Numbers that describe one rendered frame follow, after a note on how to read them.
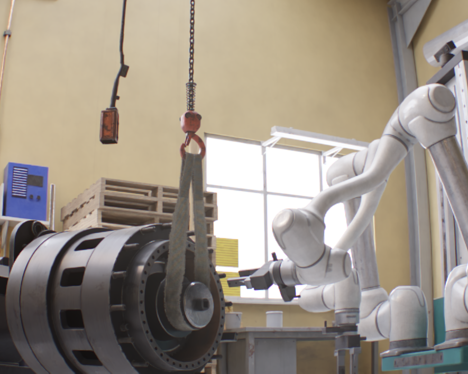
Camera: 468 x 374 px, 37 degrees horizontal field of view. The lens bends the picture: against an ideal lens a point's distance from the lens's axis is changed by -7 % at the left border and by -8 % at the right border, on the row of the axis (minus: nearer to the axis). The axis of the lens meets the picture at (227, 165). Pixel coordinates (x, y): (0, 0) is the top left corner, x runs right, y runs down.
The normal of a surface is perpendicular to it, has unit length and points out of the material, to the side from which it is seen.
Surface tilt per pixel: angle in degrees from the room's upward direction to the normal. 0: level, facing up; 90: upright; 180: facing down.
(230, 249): 90
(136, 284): 78
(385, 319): 91
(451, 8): 90
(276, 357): 90
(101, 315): 100
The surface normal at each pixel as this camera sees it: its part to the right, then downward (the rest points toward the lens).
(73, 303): -0.59, -0.19
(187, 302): 0.80, -0.18
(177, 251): 0.46, -0.18
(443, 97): 0.19, -0.37
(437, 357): -0.98, -0.05
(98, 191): -0.88, -0.13
